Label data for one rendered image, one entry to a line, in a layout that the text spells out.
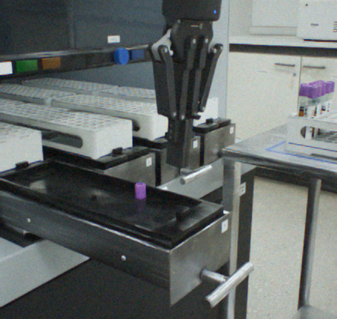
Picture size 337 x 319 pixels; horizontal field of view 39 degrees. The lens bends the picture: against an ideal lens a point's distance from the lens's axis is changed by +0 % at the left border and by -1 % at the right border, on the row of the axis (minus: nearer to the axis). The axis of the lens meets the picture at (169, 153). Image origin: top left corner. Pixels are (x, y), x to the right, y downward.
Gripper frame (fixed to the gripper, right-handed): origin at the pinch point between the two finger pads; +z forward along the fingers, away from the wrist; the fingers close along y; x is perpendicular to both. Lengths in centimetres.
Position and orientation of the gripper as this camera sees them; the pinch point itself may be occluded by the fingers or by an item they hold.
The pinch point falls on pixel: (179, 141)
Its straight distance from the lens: 65.4
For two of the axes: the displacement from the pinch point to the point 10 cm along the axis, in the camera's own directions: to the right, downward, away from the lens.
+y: -6.7, 1.8, -7.2
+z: -0.8, 9.4, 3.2
